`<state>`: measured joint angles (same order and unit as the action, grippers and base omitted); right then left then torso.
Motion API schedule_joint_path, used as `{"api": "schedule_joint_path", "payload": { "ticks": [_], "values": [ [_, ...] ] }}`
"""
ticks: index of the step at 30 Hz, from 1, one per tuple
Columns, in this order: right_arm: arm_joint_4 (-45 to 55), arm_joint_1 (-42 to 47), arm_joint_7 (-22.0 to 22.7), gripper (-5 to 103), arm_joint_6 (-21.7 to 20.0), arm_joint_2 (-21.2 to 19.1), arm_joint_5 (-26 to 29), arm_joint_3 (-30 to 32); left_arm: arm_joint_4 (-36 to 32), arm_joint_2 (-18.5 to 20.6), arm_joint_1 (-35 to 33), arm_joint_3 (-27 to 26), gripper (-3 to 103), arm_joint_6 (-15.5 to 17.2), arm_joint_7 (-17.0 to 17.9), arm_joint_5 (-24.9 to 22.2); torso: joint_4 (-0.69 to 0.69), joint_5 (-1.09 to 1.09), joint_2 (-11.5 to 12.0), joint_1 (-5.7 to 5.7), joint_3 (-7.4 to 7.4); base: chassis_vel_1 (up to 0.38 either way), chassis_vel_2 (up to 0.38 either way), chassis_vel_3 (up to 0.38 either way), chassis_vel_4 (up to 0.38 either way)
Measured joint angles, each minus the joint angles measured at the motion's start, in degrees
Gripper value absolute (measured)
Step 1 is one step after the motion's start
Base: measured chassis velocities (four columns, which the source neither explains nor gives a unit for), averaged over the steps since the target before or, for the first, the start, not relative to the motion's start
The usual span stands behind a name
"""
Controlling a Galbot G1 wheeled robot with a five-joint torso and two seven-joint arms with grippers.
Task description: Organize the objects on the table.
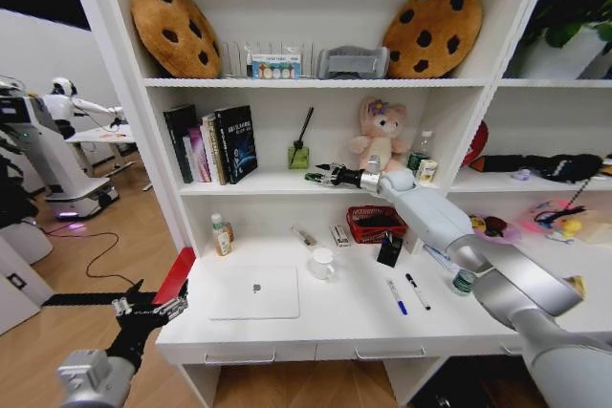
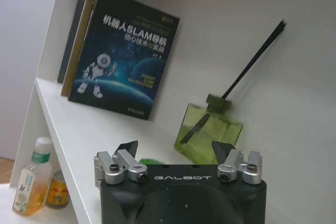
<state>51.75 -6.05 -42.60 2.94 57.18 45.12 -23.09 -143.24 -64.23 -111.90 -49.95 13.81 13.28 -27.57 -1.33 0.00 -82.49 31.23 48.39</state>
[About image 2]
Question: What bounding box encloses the small green object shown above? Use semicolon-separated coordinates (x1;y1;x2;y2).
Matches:
138;157;165;166

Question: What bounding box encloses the black reed diffuser stick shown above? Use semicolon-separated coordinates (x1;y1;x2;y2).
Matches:
181;19;287;145

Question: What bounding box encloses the dark grey book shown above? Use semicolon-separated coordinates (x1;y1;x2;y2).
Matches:
57;0;87;84

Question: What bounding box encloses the white shelf unit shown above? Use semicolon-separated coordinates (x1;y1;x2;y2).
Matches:
9;0;336;224

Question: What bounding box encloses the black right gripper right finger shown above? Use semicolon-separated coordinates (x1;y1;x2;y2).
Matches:
211;141;264;185

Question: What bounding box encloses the small yellow red can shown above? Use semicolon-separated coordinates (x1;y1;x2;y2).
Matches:
45;170;70;209

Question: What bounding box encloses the tea drink plastic bottle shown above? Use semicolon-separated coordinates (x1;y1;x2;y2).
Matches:
12;136;54;215

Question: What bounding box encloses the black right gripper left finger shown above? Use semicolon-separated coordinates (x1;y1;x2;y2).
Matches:
93;140;148;185

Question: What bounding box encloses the tan spine book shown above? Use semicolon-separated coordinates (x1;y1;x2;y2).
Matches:
60;0;95;97

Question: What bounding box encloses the green glass diffuser bottle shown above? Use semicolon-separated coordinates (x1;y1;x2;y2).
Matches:
173;93;245;164

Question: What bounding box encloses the dark robot SLAM book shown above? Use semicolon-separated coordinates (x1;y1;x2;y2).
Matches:
67;0;181;121

